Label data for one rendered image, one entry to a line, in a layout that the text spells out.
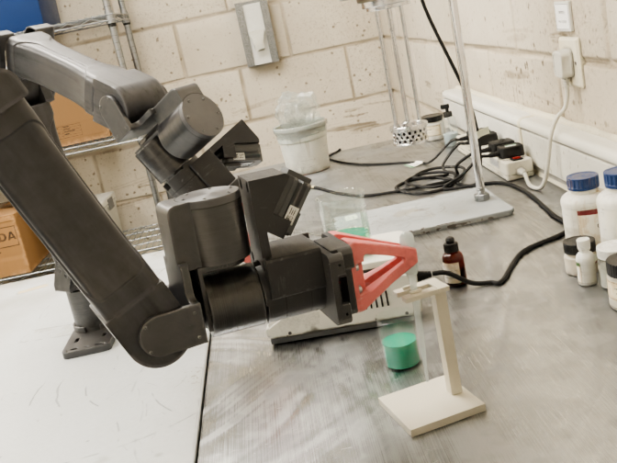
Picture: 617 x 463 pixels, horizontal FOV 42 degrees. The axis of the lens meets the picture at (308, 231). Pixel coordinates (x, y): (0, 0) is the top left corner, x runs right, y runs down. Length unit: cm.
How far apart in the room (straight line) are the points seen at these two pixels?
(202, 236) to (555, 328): 46
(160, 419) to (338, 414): 21
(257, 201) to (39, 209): 18
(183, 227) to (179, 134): 29
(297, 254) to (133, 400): 38
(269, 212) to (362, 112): 280
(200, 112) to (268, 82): 249
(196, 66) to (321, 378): 261
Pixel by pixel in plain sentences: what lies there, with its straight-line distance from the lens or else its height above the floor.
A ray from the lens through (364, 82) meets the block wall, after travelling 348.
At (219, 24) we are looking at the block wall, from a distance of 344.
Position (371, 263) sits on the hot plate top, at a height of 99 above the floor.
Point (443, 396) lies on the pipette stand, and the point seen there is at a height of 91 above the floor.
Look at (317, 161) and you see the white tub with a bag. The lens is 207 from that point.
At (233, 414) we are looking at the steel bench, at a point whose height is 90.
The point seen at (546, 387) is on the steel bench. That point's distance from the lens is 85.
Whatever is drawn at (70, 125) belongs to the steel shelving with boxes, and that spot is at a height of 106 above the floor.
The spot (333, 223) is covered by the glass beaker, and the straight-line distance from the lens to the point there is 102.
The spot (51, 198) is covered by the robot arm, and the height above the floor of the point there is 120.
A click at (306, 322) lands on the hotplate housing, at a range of 104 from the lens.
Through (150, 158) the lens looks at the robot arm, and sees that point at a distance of 102.
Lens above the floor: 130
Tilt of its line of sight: 15 degrees down
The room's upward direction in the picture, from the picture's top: 12 degrees counter-clockwise
